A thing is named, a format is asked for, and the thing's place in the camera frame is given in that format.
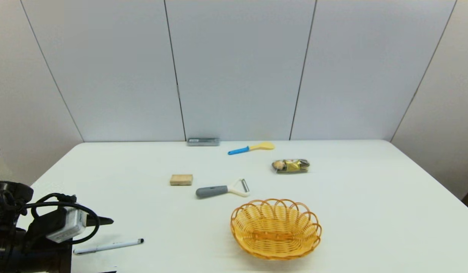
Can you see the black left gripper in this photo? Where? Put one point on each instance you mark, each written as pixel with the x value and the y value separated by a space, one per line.
pixel 52 258

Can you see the white stylus pen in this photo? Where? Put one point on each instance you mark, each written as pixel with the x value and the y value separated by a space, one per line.
pixel 109 247

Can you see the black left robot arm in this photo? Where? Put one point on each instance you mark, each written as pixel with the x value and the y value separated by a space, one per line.
pixel 6 212

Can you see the small wooden block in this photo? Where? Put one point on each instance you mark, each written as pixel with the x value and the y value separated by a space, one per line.
pixel 181 179

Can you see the grey transparent pencil case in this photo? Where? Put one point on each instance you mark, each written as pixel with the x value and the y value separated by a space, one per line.
pixel 203 142

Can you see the yellow wicker basket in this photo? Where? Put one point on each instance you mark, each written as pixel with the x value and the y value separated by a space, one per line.
pixel 275 235

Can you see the clear pack of chocolates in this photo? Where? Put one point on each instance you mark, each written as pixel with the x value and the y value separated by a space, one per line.
pixel 291 166

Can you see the white grey wrist camera box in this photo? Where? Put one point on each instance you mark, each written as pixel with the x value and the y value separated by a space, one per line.
pixel 69 225

